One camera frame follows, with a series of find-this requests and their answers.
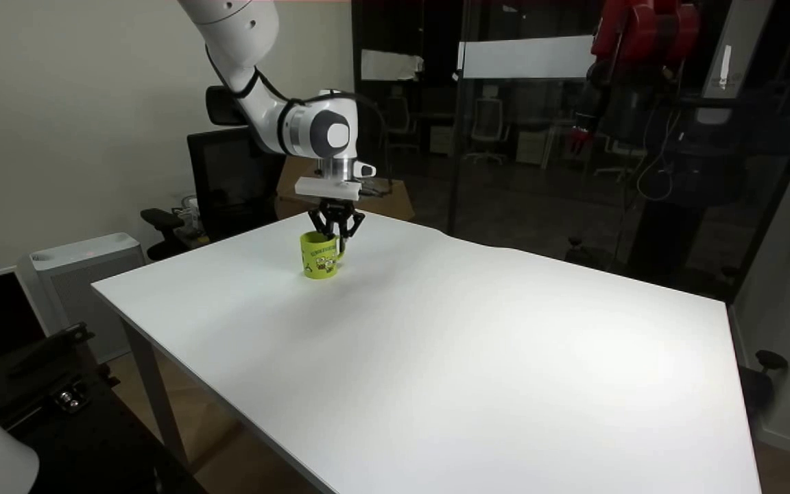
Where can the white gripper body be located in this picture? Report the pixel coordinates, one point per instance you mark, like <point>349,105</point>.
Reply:
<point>335,186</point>

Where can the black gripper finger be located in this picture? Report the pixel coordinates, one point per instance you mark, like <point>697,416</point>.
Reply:
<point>349,225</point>
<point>321,224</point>

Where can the white table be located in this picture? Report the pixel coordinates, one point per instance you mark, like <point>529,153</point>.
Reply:
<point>444,367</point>

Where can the red black robot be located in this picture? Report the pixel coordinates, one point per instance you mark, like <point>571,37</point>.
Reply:
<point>697,88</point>

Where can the grey office chair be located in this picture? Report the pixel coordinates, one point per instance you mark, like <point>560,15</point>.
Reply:
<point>235,182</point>

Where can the white radiator heater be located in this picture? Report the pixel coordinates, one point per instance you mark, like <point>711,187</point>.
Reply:
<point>66,279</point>

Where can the yellow-green mug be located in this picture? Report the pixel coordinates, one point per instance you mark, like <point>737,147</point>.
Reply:
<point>320,256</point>

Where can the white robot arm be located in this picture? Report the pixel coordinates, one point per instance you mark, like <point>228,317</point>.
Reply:
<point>238,37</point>

